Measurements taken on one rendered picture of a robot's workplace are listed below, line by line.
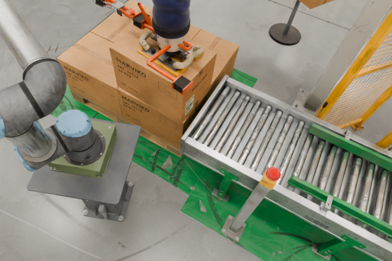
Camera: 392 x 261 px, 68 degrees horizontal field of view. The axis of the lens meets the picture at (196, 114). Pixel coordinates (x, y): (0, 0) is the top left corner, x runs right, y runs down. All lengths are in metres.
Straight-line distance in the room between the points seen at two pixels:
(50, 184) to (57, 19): 2.55
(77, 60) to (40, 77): 1.67
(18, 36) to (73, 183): 0.92
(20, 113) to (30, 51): 0.21
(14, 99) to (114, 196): 0.92
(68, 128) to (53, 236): 1.20
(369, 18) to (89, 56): 2.15
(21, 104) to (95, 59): 1.70
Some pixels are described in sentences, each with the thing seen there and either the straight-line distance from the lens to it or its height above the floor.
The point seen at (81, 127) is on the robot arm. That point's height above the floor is 1.12.
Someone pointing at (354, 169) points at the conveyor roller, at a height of 0.54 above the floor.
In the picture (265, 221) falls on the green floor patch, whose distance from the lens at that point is 2.50.
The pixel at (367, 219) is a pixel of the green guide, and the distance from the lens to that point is 2.12.
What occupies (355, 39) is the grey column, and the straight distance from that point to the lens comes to 2.59.
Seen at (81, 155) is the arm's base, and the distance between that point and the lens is 1.63.
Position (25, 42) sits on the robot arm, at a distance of 1.06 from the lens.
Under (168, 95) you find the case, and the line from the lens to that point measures 1.92.
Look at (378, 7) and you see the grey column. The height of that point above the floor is 1.20.
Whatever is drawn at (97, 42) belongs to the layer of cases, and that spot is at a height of 0.54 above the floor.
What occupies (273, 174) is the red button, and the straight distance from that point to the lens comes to 1.46.
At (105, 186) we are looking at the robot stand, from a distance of 1.70.
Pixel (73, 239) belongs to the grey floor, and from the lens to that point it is 2.45.
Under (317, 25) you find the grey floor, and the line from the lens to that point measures 4.27.
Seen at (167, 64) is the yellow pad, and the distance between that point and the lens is 1.87.
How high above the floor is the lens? 2.31
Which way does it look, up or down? 55 degrees down
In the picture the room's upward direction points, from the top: 8 degrees clockwise
